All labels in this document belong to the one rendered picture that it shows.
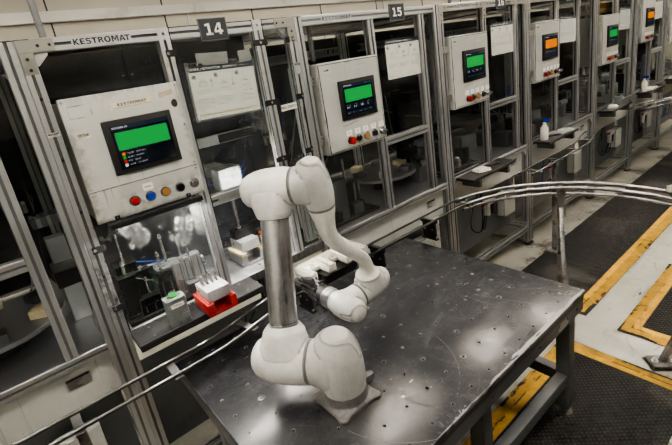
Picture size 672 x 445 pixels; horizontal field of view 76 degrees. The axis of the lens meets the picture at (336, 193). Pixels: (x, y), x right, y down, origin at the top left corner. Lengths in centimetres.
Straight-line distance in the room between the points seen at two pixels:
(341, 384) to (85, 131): 124
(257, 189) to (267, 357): 57
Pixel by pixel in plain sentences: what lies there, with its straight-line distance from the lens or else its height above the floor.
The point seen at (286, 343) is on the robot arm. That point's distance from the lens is 155.
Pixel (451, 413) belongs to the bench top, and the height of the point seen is 68.
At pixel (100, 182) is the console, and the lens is 180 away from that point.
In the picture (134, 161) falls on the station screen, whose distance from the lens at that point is 179.
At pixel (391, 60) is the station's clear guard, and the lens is 259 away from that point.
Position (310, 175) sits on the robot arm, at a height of 147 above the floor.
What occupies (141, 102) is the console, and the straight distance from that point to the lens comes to 182.
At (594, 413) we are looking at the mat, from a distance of 266.
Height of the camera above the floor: 183
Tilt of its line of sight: 17 degrees down
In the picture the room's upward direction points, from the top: 9 degrees counter-clockwise
